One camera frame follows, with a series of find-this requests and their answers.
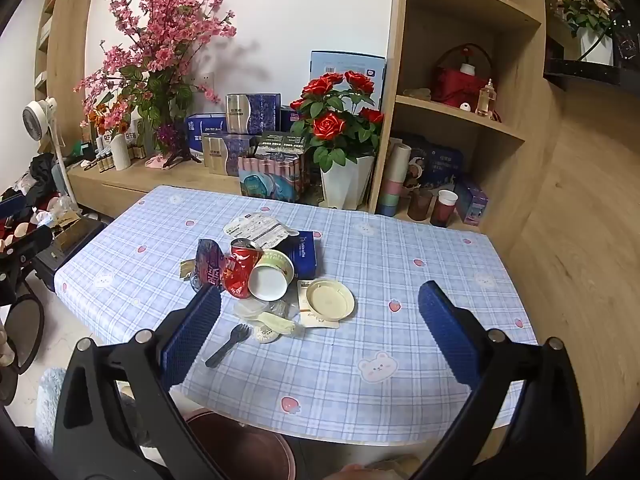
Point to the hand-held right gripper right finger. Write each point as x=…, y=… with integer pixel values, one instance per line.
x=450, y=335

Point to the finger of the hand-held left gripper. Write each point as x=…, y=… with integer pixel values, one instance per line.
x=30, y=242

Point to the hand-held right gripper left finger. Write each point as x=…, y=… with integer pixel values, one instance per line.
x=192, y=335

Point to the black plastic fork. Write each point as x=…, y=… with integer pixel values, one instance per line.
x=225, y=350

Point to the clear plastic lid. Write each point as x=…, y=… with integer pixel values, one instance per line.
x=250, y=309

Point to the green gold tea sachet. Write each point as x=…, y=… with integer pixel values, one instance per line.
x=187, y=269

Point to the purple snack wrapper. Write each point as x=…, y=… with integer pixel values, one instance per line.
x=210, y=265

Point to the round white packet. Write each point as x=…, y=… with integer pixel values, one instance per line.
x=265, y=334

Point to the red soda can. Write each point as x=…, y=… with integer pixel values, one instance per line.
x=240, y=270

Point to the clear plastic spoon wrapper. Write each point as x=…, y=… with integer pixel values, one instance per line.
x=277, y=321

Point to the green yogurt cup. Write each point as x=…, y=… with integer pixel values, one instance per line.
x=267, y=282

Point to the dark red trash bin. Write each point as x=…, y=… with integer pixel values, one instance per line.
x=240, y=450

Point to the cream round plastic lid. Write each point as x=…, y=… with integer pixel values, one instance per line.
x=330, y=301

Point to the white printed blister card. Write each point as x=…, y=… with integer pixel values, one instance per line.
x=260, y=227

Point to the dark blue coffee box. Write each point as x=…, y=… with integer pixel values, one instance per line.
x=305, y=255

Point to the gold box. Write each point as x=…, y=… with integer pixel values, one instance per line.
x=75, y=235

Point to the pile of clothes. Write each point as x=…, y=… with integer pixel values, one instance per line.
x=40, y=175

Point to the blue checked tablecloth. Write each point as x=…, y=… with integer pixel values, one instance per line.
x=400, y=240

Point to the row of small brown bottles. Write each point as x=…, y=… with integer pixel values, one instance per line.
x=102, y=160

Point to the brown cup with white cup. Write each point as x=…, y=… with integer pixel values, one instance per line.
x=442, y=210

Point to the white bottle vase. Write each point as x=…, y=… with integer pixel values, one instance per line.
x=120, y=152

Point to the white fan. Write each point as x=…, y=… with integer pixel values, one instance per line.
x=40, y=115

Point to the brown translucent cup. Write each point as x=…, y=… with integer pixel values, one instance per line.
x=419, y=206

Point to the purple box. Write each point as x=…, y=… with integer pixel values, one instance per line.
x=471, y=202

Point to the orange flowers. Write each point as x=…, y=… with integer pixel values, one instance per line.
x=102, y=117

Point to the light blue fluffy cushion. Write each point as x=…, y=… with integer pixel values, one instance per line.
x=47, y=395

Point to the stack of pastel paper cups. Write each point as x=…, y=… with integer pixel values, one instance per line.
x=392, y=180

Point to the dark blue cartoon box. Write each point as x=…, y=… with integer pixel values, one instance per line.
x=440, y=165

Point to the pink teal snack bag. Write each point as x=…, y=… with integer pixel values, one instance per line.
x=270, y=180

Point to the purple flowers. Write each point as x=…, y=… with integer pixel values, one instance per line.
x=170, y=137

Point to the silver blue gift box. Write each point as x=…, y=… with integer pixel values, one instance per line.
x=250, y=112
x=225, y=155

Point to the red rose plant white pot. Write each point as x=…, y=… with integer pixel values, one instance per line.
x=345, y=180

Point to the blue carton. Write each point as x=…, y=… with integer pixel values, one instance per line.
x=205, y=132

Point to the black printed pack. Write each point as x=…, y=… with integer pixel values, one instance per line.
x=280, y=144

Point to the perfume bottle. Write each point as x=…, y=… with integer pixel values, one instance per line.
x=485, y=102

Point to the pink blossom arrangement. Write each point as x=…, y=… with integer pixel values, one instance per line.
x=160, y=35

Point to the blue and white box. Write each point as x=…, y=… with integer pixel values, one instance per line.
x=340, y=62

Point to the black counter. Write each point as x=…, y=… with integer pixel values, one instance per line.
x=590, y=75

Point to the pink rose plant white pot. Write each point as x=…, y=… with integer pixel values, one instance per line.
x=595, y=40

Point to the black round frame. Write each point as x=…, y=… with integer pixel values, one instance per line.
x=35, y=330

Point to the wooden wall shelves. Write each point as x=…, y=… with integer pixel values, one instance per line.
x=70, y=35

